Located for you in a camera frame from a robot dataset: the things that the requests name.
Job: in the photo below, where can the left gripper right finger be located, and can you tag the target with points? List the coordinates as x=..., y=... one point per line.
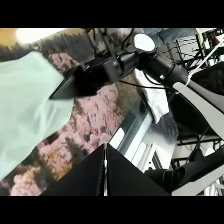
x=133, y=180

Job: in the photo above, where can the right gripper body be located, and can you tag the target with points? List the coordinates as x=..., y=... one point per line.
x=110, y=68

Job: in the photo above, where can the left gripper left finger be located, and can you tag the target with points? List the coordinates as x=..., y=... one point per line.
x=83, y=178

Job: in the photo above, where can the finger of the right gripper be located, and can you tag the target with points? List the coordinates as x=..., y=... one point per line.
x=75, y=86

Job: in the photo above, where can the mint green garment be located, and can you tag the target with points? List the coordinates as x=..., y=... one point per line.
x=26, y=106

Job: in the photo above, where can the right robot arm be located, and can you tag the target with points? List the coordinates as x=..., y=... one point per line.
x=166, y=68

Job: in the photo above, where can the white garment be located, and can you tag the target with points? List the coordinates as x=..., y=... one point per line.
x=156, y=100

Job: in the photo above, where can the silver frame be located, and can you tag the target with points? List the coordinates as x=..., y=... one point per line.
x=133, y=133

